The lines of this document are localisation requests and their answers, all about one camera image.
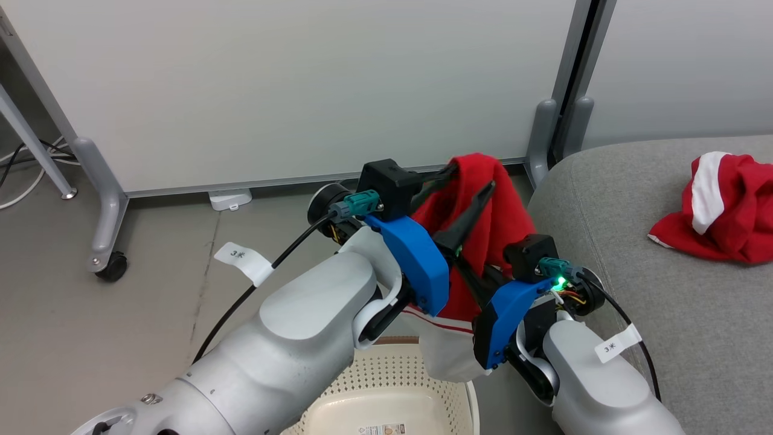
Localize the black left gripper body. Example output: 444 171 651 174
306 179 364 245

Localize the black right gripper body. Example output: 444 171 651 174
518 270 607 358

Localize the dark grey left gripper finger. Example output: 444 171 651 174
411 162 459 212
433 179 498 255

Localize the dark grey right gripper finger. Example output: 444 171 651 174
454 257 505 309

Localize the red garment with white hem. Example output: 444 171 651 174
409 152 539 383

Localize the red garment with white band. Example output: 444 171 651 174
647 151 773 265

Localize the grey fabric sofa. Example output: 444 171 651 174
527 134 773 435

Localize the short grey partition foot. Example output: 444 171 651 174
526 98 559 189
562 95 595 161

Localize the wide white partition panel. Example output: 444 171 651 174
0 0 595 199

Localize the cream plastic laundry basket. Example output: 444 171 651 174
280 336 481 435

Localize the grey partition foot with caster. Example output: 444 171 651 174
72 137 130 274

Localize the black caster wheel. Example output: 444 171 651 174
95 251 129 283

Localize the narrow white partition panel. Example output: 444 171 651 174
571 0 773 152

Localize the grey metal table leg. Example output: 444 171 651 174
0 83 78 201

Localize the blue right camera mount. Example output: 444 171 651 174
472 277 556 371

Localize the teal right camera connector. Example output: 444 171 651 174
537 256 584 283

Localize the white cable label tag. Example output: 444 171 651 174
594 323 643 364
213 241 275 288

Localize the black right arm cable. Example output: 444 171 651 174
577 273 662 402

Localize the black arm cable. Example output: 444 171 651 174
577 273 662 402
192 211 339 365

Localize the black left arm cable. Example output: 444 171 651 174
192 211 339 365

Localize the thin white cable bundle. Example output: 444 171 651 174
0 137 81 211

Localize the thin black floor cable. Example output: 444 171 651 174
0 139 78 189

